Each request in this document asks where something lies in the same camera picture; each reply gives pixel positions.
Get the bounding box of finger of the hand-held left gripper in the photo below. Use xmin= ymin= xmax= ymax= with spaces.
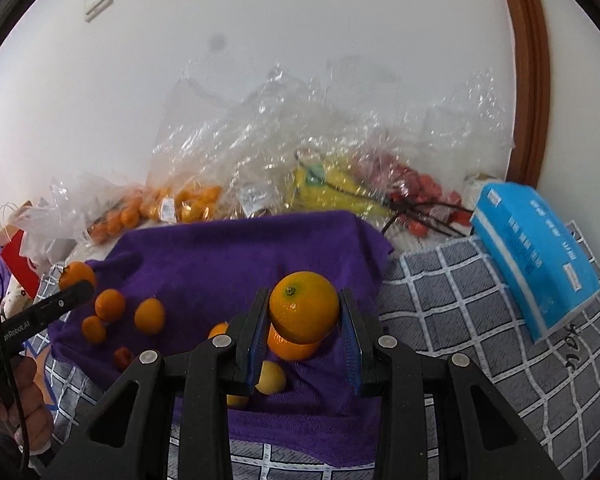
xmin=27 ymin=280 xmax=96 ymax=334

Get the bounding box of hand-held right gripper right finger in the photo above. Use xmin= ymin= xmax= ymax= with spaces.
xmin=339 ymin=287 xmax=563 ymax=480

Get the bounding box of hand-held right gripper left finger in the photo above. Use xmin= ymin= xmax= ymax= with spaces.
xmin=40 ymin=287 xmax=271 ymax=480

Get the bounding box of orange with leafy stem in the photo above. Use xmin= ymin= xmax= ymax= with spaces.
xmin=59 ymin=261 xmax=97 ymax=292

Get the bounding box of large deep orange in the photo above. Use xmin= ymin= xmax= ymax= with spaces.
xmin=266 ymin=324 xmax=323 ymax=362

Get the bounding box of tiny orange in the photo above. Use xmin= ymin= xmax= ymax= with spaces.
xmin=81 ymin=315 xmax=108 ymax=345

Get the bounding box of yellowish orange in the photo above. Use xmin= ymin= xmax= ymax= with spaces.
xmin=268 ymin=270 xmax=341 ymax=345

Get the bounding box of small orange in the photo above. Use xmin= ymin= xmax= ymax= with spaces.
xmin=95 ymin=288 xmax=127 ymax=323
xmin=134 ymin=297 xmax=167 ymax=336

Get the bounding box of person's left hand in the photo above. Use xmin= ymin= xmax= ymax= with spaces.
xmin=0 ymin=357 xmax=55 ymax=458

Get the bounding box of white spotted cloth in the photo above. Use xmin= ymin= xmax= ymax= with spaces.
xmin=0 ymin=280 xmax=41 ymax=318

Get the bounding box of red paper bag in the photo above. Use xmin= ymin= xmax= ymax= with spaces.
xmin=0 ymin=202 xmax=43 ymax=298

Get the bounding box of white plastic bag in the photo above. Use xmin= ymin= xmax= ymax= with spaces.
xmin=5 ymin=200 xmax=76 ymax=266

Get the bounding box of purple towel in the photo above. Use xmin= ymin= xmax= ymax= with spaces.
xmin=47 ymin=210 xmax=396 ymax=467

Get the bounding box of clear bag of small oranges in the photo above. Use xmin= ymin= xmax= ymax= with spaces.
xmin=50 ymin=172 xmax=148 ymax=246

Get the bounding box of clear bag of bananas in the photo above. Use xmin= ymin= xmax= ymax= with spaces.
xmin=285 ymin=60 xmax=401 ymax=216

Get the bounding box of clear bag of red tomatoes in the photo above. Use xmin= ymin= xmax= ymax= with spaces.
xmin=355 ymin=67 xmax=513 ymax=238

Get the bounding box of blue tissue pack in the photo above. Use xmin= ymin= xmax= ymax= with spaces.
xmin=469 ymin=182 xmax=600 ymax=345

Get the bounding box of black cord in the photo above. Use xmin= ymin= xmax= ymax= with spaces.
xmin=295 ymin=149 xmax=476 ymax=238

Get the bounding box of wooden door frame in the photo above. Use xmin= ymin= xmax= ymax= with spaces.
xmin=495 ymin=0 xmax=552 ymax=188

